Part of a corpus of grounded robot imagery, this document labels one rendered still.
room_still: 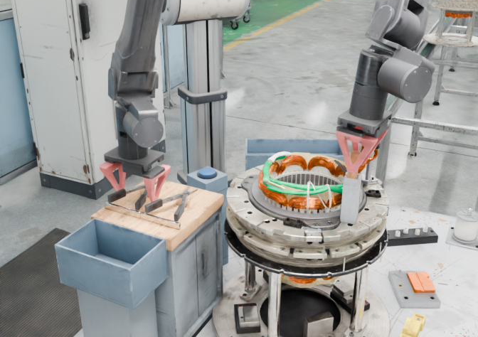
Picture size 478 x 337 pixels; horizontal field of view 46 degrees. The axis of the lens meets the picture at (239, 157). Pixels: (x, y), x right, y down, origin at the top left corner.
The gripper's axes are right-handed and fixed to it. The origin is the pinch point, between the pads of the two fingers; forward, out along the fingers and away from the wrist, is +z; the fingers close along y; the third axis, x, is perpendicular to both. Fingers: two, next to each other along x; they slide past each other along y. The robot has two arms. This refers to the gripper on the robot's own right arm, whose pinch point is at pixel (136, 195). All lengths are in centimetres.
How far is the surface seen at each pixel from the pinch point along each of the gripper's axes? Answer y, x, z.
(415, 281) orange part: 52, 36, 28
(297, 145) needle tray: 16, 47, 4
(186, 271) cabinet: 12.5, -2.3, 13.0
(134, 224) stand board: 3.9, -6.6, 2.2
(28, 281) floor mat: -120, 67, 109
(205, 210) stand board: 13.4, 4.2, 2.2
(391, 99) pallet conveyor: 13, 182, 33
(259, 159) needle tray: 11.8, 33.5, 3.4
